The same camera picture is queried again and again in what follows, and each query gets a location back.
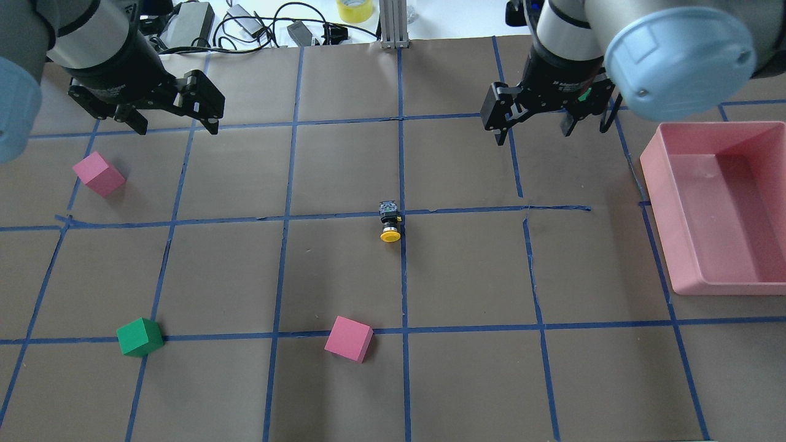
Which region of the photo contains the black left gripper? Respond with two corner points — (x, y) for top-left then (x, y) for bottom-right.
(64, 28), (225, 136)

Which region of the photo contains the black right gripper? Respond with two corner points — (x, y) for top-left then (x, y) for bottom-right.
(480, 47), (615, 146)

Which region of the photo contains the yellow push button switch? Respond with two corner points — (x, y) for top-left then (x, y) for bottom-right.
(378, 200), (402, 243)

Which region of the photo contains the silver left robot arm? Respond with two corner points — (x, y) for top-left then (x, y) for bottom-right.
(1, 1), (225, 163)

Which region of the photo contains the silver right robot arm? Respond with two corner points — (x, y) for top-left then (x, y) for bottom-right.
(480, 1), (784, 145)

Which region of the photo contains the green foam cube near tray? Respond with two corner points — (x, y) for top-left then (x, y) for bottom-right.
(577, 87), (593, 103)

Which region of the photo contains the black power adapter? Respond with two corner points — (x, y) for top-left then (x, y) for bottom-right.
(160, 1), (214, 48)

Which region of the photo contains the pink foam cube far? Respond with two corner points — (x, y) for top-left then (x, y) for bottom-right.
(72, 152), (126, 198)

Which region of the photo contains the pink foam cube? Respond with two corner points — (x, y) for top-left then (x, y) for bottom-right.
(324, 316), (373, 363)
(72, 152), (126, 198)

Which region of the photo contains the pink plastic tray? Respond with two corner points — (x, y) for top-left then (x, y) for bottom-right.
(640, 121), (785, 296)

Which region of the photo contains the yellow tape roll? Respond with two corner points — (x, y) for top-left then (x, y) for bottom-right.
(336, 0), (374, 25)

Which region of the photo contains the green foam cube near base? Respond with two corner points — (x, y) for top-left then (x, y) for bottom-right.
(116, 318), (165, 358)

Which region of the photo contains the pink foam cube centre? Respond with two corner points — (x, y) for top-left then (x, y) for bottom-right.
(324, 316), (373, 363)

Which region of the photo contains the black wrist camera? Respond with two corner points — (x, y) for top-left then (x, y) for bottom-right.
(505, 0), (545, 30)

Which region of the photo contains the aluminium frame post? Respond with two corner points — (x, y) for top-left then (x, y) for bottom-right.
(378, 0), (410, 48)

